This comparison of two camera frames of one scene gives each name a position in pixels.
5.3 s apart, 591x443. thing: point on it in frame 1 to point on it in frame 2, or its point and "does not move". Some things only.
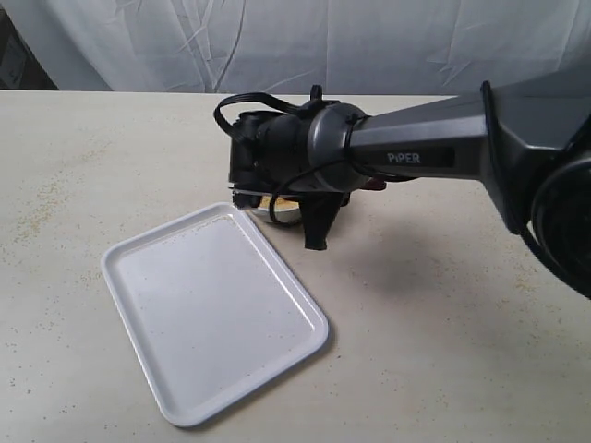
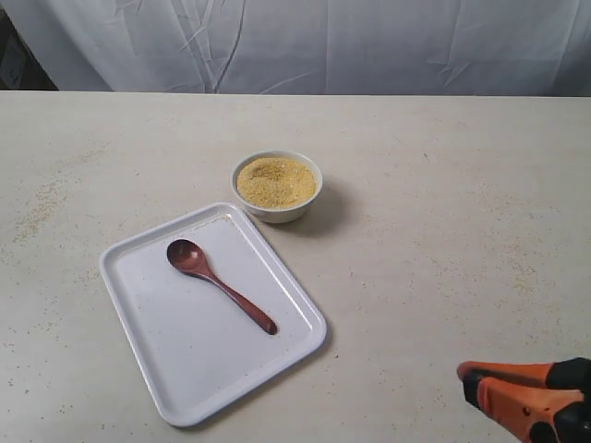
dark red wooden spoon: x=375 y=185 to x=190 y=257
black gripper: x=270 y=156 to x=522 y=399
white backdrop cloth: x=304 y=47 does not move
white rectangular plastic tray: x=213 y=308 does not move
